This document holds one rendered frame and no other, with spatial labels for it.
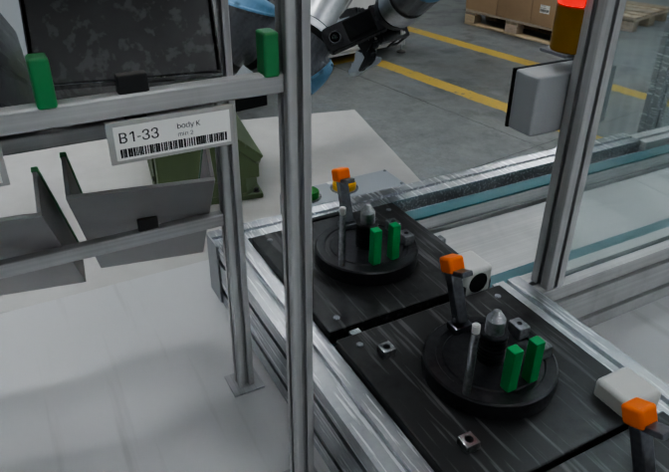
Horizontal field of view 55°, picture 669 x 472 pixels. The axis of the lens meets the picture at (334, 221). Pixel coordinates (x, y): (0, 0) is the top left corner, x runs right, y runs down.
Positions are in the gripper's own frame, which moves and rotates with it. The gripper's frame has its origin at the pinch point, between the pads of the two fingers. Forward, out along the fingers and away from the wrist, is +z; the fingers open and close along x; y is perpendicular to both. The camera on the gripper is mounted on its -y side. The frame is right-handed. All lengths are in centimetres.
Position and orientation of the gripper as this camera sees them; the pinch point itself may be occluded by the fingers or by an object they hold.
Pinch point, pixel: (341, 53)
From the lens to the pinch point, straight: 133.2
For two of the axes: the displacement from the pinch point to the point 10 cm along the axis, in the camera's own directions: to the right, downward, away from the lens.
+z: -3.7, 1.2, 9.2
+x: -3.5, -9.4, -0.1
